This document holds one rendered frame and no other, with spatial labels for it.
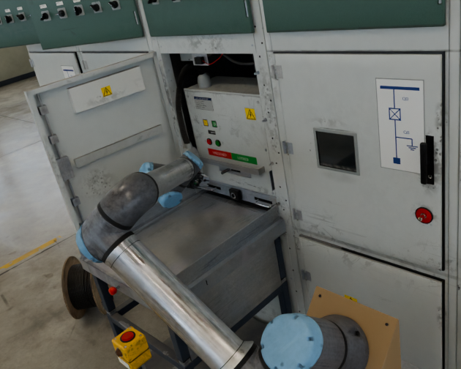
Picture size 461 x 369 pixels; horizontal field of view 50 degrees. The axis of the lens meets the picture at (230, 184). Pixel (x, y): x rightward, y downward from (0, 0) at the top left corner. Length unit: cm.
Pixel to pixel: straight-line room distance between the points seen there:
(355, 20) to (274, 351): 98
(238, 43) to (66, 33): 103
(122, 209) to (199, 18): 97
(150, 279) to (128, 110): 117
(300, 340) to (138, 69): 151
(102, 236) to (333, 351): 68
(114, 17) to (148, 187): 123
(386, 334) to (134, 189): 79
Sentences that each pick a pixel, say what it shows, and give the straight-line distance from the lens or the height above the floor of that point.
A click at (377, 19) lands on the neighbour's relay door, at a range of 158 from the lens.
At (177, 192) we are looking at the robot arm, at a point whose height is 114.
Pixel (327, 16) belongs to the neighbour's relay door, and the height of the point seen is 169.
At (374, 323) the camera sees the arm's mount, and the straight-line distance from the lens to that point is 148.
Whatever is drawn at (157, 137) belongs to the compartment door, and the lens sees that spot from 247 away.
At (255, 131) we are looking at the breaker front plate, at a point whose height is 123.
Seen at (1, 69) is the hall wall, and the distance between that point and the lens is 1343.
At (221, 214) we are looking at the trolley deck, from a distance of 231.
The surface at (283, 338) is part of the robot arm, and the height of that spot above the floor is 105.
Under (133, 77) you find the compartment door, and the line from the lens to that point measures 235.
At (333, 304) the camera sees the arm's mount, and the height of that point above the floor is 95.
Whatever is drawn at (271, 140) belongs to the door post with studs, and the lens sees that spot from 202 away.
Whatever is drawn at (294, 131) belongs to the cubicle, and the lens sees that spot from 189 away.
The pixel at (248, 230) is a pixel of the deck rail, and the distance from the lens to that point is 206.
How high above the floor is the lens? 194
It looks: 25 degrees down
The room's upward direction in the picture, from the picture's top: 12 degrees counter-clockwise
